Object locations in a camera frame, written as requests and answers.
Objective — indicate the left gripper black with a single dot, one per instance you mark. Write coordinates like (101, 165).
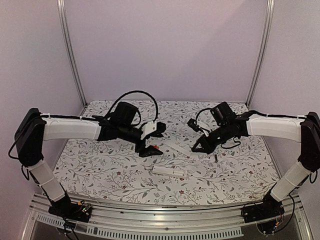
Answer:
(147, 151)

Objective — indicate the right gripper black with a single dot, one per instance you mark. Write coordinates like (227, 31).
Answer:
(207, 147)

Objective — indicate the white remote control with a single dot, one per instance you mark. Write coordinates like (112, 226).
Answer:
(169, 172)

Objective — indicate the white remote battery cover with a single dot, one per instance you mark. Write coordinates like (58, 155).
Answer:
(179, 149)

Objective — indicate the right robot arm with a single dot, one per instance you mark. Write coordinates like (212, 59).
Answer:
(301, 129)

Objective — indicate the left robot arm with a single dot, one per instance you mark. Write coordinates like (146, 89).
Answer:
(37, 128)

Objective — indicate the floral patterned table mat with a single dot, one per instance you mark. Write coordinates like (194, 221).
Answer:
(112, 169)

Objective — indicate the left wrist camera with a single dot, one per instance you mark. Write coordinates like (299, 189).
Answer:
(152, 129)

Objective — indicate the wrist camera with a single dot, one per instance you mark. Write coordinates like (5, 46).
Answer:
(199, 126)
(152, 129)

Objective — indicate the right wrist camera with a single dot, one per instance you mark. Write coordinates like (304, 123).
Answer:
(199, 126)

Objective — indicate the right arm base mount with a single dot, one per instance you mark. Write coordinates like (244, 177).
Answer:
(265, 210)

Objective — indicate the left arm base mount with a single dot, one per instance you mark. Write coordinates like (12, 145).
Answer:
(80, 211)

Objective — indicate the right aluminium frame post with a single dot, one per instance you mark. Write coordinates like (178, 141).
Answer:
(267, 25)

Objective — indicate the aluminium frame post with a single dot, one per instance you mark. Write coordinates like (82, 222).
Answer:
(267, 25)
(62, 13)

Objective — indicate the left aluminium frame post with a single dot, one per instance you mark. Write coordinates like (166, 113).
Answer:
(62, 13)

